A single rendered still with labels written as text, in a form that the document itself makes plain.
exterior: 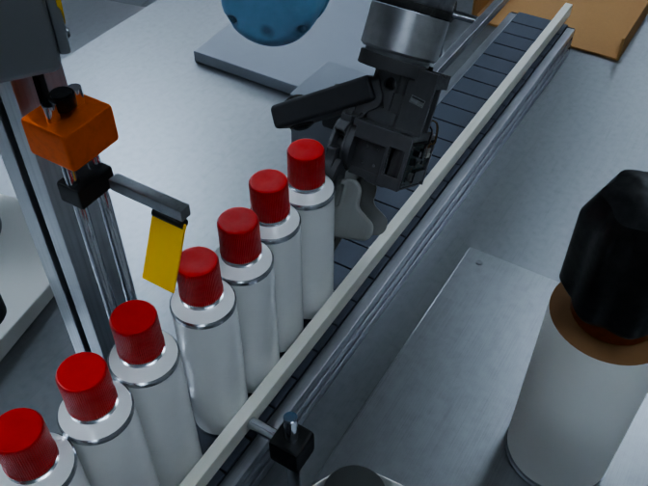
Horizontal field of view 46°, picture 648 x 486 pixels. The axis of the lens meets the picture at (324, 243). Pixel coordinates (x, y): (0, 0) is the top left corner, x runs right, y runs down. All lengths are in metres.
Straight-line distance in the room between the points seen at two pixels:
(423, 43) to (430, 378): 0.31
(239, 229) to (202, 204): 0.41
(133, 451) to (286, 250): 0.21
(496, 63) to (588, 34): 0.26
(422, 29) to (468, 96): 0.42
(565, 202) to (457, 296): 0.27
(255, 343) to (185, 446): 0.10
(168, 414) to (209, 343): 0.06
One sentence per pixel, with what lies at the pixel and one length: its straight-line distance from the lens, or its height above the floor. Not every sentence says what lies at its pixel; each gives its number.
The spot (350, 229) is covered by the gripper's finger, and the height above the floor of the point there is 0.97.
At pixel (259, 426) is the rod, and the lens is 0.68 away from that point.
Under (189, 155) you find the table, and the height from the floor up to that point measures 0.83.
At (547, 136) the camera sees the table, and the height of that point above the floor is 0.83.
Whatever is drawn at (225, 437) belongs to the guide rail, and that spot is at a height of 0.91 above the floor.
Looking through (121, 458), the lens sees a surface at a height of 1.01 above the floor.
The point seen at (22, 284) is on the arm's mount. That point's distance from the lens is 0.92.
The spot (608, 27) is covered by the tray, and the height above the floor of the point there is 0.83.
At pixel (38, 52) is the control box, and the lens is 0.39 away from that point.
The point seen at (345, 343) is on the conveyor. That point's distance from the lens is 0.78.
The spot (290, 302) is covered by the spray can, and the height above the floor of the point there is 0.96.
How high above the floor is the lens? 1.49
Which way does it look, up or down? 45 degrees down
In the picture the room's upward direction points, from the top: straight up
